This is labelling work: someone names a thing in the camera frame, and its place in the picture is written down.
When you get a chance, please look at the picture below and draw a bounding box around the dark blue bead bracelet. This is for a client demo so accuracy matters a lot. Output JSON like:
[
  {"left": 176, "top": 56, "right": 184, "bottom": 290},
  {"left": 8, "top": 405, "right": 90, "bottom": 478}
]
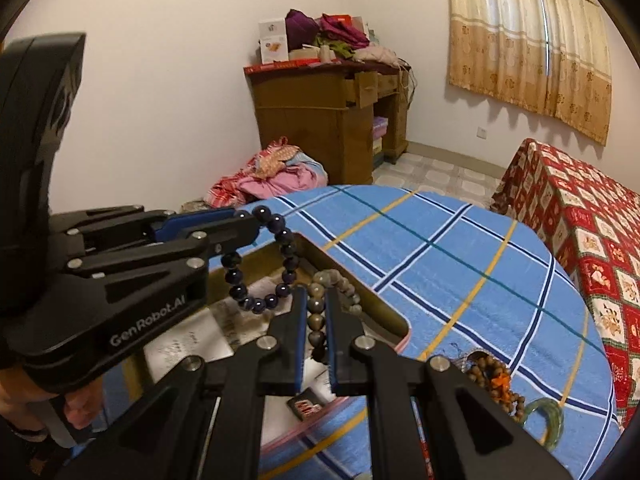
[{"left": 219, "top": 204, "right": 303, "bottom": 316}]

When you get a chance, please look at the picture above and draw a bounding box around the brown wooden bead mala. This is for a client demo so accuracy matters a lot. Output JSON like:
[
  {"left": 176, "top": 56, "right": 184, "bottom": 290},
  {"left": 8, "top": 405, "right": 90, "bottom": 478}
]
[{"left": 462, "top": 350, "right": 525, "bottom": 424}]

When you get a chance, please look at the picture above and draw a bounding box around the green jade bangle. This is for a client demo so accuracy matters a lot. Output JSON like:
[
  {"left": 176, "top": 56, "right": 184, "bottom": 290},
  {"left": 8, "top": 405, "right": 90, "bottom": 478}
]
[{"left": 521, "top": 398, "right": 564, "bottom": 452}]

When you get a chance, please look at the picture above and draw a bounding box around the grey-green bead bracelet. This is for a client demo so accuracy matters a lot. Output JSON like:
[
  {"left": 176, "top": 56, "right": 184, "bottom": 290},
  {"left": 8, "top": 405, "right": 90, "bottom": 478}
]
[{"left": 305, "top": 268, "right": 364, "bottom": 361}]

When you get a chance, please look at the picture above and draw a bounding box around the person's left hand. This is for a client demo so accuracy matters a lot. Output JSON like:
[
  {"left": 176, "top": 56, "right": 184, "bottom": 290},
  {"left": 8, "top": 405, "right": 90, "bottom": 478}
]
[{"left": 1, "top": 366, "right": 104, "bottom": 434}]

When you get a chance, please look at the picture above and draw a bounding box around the pink metal tin box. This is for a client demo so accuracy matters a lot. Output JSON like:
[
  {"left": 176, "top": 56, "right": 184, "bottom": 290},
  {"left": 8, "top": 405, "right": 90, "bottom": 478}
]
[{"left": 125, "top": 234, "right": 410, "bottom": 453}]

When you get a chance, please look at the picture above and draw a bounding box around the clothes pile on floor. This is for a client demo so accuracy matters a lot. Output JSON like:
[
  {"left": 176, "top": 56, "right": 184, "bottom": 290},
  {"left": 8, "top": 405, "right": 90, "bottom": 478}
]
[{"left": 204, "top": 138, "right": 329, "bottom": 208}]

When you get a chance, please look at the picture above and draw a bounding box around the blue plaid tablecloth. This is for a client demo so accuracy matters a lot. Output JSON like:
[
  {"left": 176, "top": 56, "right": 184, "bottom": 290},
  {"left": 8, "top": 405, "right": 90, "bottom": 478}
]
[{"left": 268, "top": 185, "right": 620, "bottom": 479}]

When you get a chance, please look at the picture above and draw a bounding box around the brown wooden desk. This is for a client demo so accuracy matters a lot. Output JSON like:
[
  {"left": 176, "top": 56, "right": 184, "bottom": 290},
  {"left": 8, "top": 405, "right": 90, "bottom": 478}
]
[{"left": 244, "top": 60, "right": 411, "bottom": 184}]

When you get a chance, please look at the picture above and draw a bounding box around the white product box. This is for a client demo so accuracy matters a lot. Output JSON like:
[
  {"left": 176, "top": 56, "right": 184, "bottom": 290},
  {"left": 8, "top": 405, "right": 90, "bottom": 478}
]
[{"left": 258, "top": 18, "right": 288, "bottom": 64}]

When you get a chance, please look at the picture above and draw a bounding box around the red patchwork bedspread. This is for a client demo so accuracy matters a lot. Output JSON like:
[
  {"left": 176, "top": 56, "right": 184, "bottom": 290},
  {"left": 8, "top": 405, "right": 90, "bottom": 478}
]
[{"left": 490, "top": 139, "right": 640, "bottom": 426}]

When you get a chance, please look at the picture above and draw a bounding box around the clothes pile on desk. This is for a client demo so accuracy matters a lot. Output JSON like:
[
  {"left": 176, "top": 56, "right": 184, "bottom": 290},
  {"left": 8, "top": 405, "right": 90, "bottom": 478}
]
[{"left": 284, "top": 9, "right": 402, "bottom": 68}]

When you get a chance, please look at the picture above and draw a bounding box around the beige patterned curtain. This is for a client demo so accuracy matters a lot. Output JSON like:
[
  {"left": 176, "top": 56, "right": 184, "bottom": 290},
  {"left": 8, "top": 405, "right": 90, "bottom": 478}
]
[{"left": 448, "top": 0, "right": 613, "bottom": 145}]

